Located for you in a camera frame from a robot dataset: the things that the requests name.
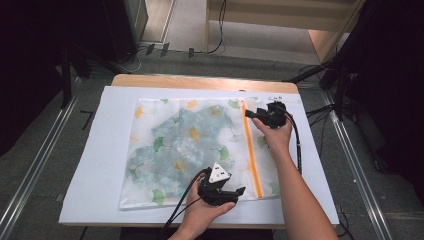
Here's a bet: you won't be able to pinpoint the black cabinet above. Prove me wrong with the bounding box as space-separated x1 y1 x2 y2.
101 0 150 64

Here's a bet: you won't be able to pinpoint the wooden table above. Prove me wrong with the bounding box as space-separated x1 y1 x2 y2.
71 73 301 231

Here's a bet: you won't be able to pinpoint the black floor cables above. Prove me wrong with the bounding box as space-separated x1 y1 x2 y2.
305 103 338 155

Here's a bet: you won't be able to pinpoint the metal floor rail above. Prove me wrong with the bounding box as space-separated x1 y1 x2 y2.
0 77 84 240
320 90 395 240

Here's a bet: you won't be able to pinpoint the black metal stand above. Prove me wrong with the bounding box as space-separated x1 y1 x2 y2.
59 43 118 110
282 49 355 122

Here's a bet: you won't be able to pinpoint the light wooden shelf frame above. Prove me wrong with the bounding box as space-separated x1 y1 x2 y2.
204 0 365 64

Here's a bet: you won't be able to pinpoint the person's left hand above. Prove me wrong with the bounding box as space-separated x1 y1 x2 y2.
177 173 237 238

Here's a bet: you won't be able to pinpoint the leaf print mesh laundry bag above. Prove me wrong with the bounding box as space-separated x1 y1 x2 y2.
119 97 283 211

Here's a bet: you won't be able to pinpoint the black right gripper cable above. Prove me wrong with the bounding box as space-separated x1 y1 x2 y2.
282 110 303 175

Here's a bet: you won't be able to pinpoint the white cable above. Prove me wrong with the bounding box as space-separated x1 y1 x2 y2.
114 46 148 75

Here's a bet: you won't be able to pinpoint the blue floral garment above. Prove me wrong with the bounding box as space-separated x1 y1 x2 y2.
126 105 235 201

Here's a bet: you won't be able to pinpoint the black hanging cable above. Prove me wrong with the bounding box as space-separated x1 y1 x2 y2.
199 0 228 56

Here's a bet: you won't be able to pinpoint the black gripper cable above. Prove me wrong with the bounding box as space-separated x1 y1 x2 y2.
159 167 213 240
282 110 303 175

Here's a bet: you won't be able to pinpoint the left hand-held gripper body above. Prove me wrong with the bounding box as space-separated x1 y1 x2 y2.
197 162 240 207

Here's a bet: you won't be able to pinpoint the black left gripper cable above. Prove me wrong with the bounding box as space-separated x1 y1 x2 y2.
159 167 213 240

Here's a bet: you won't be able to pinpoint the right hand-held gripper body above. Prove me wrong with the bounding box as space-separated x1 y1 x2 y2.
257 95 302 130

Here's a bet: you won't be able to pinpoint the white paper sheet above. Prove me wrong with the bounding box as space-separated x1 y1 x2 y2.
58 85 341 226

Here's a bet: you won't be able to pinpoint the person's right hand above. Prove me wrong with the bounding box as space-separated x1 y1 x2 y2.
251 117 294 158

